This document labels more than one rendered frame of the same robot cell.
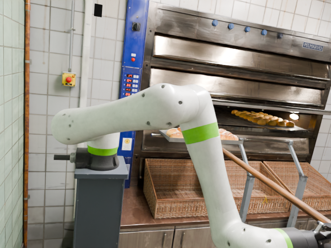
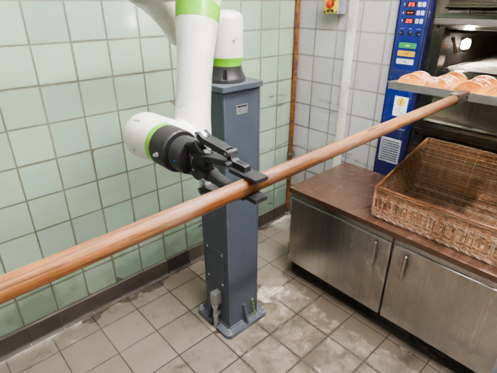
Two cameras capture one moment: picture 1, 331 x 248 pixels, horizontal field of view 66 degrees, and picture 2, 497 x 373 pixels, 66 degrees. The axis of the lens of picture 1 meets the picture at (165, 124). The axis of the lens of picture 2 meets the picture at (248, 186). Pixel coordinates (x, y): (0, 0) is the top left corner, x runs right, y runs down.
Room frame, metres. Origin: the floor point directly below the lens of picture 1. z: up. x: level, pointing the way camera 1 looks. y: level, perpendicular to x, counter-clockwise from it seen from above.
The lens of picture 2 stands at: (0.45, -1.16, 1.48)
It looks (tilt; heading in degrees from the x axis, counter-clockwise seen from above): 26 degrees down; 65
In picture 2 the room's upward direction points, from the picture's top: straight up
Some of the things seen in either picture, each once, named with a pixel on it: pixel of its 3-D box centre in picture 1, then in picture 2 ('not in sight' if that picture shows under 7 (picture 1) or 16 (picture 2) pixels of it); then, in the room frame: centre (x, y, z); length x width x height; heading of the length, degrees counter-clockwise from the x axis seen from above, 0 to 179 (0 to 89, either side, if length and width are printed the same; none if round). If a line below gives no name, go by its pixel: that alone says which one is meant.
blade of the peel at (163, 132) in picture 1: (197, 133); (481, 88); (1.83, -0.24, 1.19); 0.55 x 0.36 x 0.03; 108
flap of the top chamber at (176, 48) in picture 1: (250, 59); not in sight; (2.36, -0.68, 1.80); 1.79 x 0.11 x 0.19; 107
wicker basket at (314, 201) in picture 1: (299, 184); not in sight; (2.29, -1.34, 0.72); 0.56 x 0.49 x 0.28; 106
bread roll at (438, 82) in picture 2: not in sight; (438, 84); (1.67, -0.19, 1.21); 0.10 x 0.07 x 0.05; 107
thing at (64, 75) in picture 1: (69, 79); (334, 4); (1.87, 0.74, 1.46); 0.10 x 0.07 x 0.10; 107
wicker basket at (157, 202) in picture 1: (182, 185); (458, 192); (1.93, -0.20, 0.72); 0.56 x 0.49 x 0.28; 108
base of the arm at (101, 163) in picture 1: (88, 156); (217, 70); (1.00, 0.30, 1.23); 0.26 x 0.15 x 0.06; 107
